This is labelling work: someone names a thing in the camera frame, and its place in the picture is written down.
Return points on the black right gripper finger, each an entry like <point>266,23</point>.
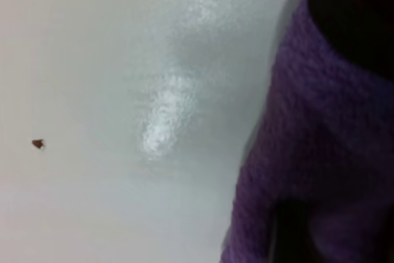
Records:
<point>291,235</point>

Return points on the purple cloth with black trim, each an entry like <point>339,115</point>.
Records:
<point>307,136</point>

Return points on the tiny dark crumb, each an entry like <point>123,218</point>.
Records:
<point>38,143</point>

